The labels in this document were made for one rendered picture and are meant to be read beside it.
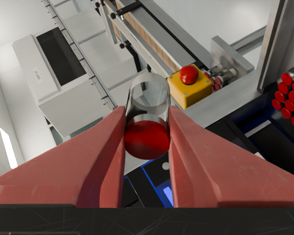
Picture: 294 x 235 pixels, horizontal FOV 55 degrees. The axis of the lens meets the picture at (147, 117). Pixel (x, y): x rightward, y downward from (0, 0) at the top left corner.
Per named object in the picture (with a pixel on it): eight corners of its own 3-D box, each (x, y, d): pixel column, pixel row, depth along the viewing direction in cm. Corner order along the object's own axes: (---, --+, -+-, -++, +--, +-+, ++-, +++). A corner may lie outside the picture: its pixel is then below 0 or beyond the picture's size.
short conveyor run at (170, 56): (256, 91, 68) (202, 122, 66) (247, 125, 81) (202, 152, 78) (129, -25, 106) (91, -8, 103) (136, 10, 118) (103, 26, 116)
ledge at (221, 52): (246, 104, 72) (240, 108, 72) (214, 73, 79) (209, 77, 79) (255, 66, 61) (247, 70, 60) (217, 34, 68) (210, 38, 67)
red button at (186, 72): (202, 83, 61) (186, 92, 60) (191, 72, 63) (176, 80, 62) (202, 71, 58) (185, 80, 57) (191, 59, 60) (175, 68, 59)
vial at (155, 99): (126, 100, 16) (116, 151, 13) (135, 66, 15) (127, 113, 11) (163, 109, 16) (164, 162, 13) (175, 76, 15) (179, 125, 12)
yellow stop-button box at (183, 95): (212, 102, 65) (185, 117, 64) (193, 83, 69) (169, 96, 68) (213, 80, 59) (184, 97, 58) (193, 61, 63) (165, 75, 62)
